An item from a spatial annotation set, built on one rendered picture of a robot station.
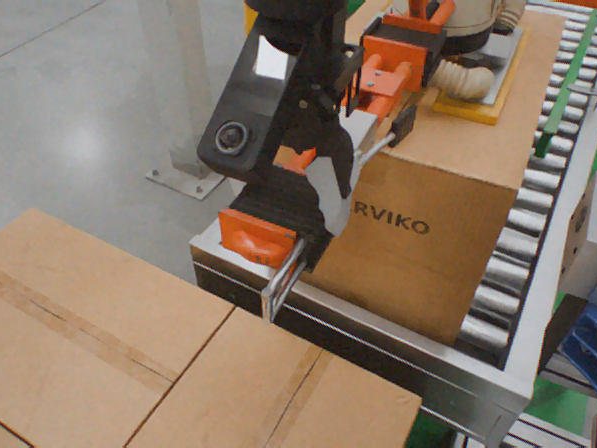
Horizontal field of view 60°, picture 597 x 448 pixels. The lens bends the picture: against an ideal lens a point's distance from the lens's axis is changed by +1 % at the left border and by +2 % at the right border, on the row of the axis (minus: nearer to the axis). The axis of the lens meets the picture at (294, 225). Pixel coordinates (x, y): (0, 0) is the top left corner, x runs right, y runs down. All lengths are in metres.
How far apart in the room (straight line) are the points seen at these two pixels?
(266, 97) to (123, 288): 0.85
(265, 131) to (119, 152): 2.13
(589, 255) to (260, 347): 0.60
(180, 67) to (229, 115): 1.57
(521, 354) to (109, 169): 1.83
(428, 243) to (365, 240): 0.11
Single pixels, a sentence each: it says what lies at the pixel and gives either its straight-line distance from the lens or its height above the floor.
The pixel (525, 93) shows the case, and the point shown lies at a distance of 0.96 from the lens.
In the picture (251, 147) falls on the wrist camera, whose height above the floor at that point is 1.21.
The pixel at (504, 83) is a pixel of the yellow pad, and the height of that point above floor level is 0.97.
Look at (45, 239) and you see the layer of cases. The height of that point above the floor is 0.54.
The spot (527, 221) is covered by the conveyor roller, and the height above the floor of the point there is 0.55.
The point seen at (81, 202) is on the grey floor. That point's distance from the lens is 2.24.
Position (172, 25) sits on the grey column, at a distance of 1.85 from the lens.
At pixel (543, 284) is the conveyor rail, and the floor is 0.59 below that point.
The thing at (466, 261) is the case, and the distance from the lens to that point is 0.86.
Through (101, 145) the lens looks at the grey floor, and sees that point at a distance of 2.52.
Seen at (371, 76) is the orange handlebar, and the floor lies 1.09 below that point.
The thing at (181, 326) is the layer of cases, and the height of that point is 0.54.
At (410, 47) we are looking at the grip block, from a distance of 0.69.
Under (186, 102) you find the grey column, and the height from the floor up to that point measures 0.38.
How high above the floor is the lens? 1.40
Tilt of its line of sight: 45 degrees down
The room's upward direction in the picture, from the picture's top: straight up
